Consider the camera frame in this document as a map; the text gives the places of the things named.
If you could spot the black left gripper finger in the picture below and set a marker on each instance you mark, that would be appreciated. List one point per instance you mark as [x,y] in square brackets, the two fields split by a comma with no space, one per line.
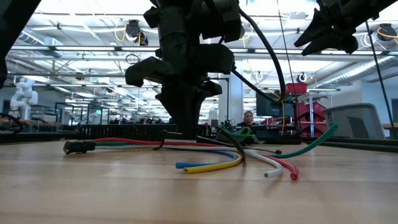
[196,105]
[177,105]

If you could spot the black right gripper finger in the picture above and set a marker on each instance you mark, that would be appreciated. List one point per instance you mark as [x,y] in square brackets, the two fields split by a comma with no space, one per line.
[317,28]
[329,43]

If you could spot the black zip tie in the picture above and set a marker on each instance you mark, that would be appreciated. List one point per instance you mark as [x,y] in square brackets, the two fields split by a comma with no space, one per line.
[248,147]
[161,141]
[231,143]

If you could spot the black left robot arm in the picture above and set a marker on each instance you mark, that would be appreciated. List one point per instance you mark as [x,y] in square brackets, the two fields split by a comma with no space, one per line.
[12,31]

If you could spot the white structural column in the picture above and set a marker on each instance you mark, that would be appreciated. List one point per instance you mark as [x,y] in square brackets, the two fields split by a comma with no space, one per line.
[237,99]

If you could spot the small white ceiling reel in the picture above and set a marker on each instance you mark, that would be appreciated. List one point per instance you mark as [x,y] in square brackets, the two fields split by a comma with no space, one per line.
[298,77]

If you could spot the person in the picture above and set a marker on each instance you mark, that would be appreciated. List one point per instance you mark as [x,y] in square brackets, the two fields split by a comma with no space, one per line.
[247,118]

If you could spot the black glove green cuff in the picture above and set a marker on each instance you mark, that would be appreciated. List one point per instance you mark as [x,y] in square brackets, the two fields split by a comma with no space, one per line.
[242,133]

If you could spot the red storage bin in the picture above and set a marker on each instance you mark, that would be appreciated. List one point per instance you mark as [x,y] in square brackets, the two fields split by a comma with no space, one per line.
[297,88]

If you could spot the rack of red bins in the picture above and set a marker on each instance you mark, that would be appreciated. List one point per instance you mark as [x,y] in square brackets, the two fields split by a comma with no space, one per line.
[317,110]

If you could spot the dark computer monitor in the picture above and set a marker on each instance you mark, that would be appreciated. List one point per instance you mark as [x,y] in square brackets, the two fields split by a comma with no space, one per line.
[267,107]

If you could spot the grey office chair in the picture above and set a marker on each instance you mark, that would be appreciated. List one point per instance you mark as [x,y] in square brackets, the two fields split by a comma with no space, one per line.
[351,121]

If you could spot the long ceiling light bar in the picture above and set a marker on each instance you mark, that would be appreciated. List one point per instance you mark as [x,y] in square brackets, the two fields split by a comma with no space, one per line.
[93,48]

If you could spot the flat black raceway cover strip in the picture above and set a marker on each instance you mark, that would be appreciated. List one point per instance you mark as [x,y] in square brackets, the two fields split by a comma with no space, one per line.
[373,149]

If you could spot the white robot figure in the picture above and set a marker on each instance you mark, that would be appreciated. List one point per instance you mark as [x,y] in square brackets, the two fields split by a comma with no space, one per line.
[23,96]

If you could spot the silver ventilation duct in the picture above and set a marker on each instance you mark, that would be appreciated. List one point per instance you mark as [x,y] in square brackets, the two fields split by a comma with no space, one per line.
[34,40]
[357,71]

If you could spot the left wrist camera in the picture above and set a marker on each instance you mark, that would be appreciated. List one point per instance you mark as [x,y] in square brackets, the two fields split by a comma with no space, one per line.
[214,59]

